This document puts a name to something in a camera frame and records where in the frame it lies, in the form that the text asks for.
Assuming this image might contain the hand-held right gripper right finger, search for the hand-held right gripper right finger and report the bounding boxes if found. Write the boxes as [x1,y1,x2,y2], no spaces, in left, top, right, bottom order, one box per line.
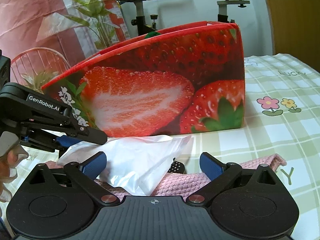
[186,152,278,204]

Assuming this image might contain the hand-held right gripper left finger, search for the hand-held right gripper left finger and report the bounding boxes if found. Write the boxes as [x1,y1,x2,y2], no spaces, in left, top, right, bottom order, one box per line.
[27,152,121,204]

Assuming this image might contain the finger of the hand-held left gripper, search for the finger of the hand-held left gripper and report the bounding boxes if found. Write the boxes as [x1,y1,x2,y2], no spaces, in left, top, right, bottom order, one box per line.
[21,128,76,153]
[59,115,108,146]

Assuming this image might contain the pink knitted cloth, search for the pink knitted cloth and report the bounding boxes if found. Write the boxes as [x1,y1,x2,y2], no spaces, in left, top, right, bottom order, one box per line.
[45,153,288,202]

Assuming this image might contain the white plastic bag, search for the white plastic bag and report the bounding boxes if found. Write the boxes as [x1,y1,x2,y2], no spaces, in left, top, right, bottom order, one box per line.
[56,134,193,197]

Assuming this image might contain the strawberry print cardboard box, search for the strawberry print cardboard box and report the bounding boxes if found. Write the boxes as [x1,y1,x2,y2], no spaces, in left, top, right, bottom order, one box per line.
[41,21,247,138]

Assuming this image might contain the person's left hand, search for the person's left hand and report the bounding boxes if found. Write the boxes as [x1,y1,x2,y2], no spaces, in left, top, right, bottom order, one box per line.
[0,145,30,203]

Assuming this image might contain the black dotted sock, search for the black dotted sock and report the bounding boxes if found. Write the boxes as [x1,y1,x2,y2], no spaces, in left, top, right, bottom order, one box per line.
[167,160,187,174]

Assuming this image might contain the checked bunny print sheet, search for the checked bunny print sheet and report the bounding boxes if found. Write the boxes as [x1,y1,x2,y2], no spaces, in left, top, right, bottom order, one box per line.
[0,54,320,240]

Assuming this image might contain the plant print curtain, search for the plant print curtain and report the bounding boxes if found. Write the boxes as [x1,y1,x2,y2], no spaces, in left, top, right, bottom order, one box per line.
[0,0,132,97]

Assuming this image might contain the wooden door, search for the wooden door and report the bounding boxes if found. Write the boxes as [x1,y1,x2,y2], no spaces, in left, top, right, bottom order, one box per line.
[260,0,320,67]

